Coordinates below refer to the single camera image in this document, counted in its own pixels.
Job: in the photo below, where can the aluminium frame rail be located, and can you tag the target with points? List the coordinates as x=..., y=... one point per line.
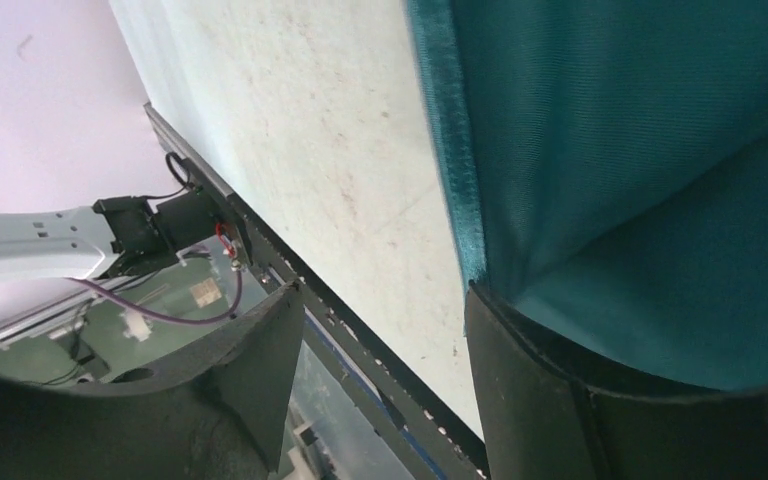
x=185, y=152

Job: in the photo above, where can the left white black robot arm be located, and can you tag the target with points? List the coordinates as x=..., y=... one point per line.
x=114, y=237

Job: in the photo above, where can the teal cloth napkin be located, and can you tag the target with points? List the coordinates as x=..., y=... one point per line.
x=605, y=171

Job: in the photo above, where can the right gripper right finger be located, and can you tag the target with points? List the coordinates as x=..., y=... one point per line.
x=552, y=409

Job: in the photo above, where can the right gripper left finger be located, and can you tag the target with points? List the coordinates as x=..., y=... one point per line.
x=213, y=409

